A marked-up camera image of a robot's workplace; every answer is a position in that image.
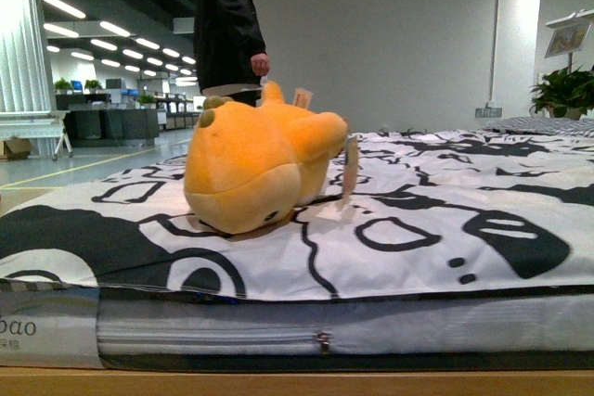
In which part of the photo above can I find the person's bare hand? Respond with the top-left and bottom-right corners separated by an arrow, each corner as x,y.
251,53 -> 270,77

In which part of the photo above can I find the yellow plush dragon toy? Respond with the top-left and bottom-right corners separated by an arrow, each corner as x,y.
184,81 -> 348,235

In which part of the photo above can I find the person in black jacket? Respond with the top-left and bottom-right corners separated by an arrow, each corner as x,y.
193,0 -> 266,90

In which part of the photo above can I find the paper hang tag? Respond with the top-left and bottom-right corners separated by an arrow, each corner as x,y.
337,134 -> 358,211

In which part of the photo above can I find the dark office counter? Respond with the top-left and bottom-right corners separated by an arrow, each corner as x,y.
56,94 -> 160,147

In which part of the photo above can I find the white ribbed partition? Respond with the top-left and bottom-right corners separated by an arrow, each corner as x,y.
1,0 -> 56,112

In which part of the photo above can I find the cardboard box on floor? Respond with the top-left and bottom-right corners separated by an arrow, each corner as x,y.
0,137 -> 32,161

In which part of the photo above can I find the black and white bedsheet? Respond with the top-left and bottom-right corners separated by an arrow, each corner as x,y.
1,131 -> 593,301

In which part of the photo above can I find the green potted plant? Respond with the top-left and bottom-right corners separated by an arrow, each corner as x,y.
531,67 -> 593,121

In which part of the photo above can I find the framed picture on stand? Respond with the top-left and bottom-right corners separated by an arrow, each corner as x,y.
545,9 -> 593,72

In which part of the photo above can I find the striped grey pillow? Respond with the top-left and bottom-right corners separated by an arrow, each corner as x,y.
483,117 -> 593,138

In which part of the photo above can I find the white zippered mattress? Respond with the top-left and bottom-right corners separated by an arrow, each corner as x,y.
1,280 -> 593,373

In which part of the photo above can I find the wall power socket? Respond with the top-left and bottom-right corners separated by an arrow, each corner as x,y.
475,107 -> 502,119

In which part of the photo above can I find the wooden bed frame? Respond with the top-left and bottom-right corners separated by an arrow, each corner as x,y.
1,367 -> 593,395

